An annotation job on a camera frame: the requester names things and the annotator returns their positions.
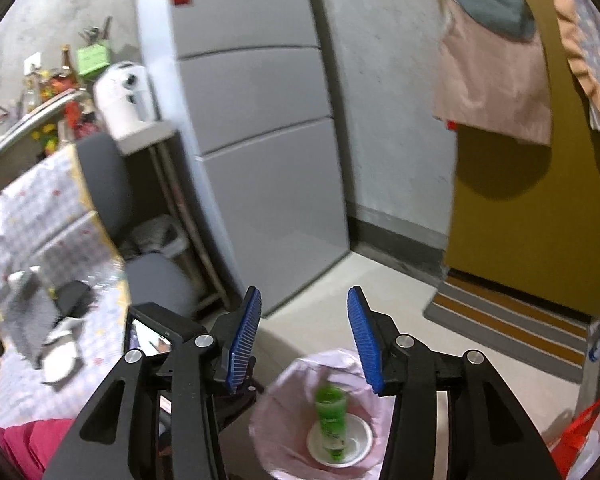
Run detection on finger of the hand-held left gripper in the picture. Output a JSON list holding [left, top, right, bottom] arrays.
[[215, 360, 262, 431]]

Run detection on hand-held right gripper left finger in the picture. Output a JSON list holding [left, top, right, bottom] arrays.
[[44, 286, 262, 480]]

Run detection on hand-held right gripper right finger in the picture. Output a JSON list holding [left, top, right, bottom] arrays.
[[347, 286, 563, 480]]

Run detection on bin with pink bag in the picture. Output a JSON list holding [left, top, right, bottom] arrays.
[[247, 347, 398, 480]]

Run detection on black plastic packet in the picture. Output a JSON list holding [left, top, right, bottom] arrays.
[[52, 280, 93, 318]]

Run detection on white paper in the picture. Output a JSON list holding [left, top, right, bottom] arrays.
[[40, 317, 83, 386]]

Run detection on grey wrapper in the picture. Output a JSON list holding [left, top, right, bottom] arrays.
[[7, 266, 56, 366]]

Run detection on person's left forearm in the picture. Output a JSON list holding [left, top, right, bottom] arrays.
[[0, 417, 76, 480]]

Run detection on grey plastic basket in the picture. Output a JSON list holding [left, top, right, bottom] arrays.
[[130, 215, 188, 261]]

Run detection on white paper bowl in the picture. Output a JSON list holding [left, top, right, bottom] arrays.
[[306, 414, 373, 468]]

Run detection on striped door mat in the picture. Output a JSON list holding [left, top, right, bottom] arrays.
[[422, 277, 593, 386]]

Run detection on grey office chair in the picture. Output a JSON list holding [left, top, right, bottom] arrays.
[[72, 132, 201, 321]]

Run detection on checked dotted cloth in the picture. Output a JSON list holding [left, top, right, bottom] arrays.
[[0, 145, 131, 428]]

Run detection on yellow door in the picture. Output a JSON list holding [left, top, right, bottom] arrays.
[[442, 0, 600, 318]]

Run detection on red plastic bag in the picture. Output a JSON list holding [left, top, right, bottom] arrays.
[[547, 397, 600, 480]]

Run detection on white air fryer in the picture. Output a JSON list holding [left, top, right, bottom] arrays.
[[92, 60, 156, 141]]

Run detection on metal kitchen rack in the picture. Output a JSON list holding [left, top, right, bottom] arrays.
[[0, 87, 88, 171]]

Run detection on grey refrigerator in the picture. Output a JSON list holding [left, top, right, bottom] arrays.
[[135, 0, 353, 318]]

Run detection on clear glass bottle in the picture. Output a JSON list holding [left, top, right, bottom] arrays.
[[22, 72, 41, 111]]

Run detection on green box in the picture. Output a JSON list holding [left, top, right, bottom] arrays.
[[75, 42, 111, 78]]

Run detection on amber oil bottle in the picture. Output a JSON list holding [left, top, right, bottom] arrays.
[[60, 45, 78, 86]]

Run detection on grey hanging cloth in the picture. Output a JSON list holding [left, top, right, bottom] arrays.
[[447, 0, 538, 41]]

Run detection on hanging cloth with orange trim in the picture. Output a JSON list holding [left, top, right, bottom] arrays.
[[545, 0, 600, 136]]

